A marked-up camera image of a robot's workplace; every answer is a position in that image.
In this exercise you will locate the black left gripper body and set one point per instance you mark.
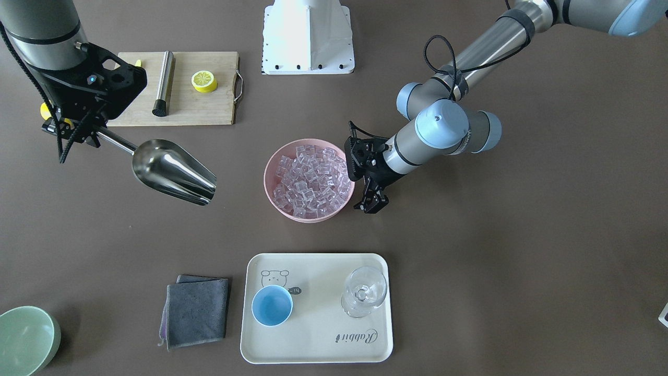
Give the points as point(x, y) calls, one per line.
point(378, 172)

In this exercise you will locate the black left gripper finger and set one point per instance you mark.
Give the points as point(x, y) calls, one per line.
point(374, 198)

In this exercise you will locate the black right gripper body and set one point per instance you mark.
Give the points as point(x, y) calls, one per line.
point(53, 90)

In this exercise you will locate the pink bowl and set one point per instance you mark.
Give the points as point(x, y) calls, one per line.
point(271, 183)

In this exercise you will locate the steel ice scoop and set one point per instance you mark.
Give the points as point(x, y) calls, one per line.
point(166, 167)

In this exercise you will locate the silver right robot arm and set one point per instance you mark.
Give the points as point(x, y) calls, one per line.
point(29, 22)

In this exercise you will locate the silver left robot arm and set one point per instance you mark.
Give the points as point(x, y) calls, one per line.
point(438, 122)

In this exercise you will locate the clear ice cubes pile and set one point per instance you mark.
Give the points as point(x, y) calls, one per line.
point(312, 180)

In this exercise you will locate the blue cup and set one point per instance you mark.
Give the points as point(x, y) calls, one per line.
point(272, 305)

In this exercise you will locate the yellow lemon lower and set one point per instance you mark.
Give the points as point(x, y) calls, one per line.
point(45, 113)

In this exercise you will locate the steel muddler black tip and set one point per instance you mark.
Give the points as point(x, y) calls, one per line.
point(161, 103)

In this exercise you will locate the clear wine glass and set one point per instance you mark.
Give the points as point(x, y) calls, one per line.
point(365, 290)

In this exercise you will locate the bamboo cutting board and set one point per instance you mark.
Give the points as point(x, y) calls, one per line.
point(186, 106)

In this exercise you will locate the half lemon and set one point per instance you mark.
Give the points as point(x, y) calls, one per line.
point(204, 81)

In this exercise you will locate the cream serving tray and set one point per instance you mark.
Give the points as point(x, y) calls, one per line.
point(318, 329)

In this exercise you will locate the grey folded cloth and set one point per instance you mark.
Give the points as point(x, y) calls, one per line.
point(195, 311)

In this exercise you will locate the green bowl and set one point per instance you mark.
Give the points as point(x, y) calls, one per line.
point(30, 337)

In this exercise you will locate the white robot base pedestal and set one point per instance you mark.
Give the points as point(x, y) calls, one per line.
point(307, 38)

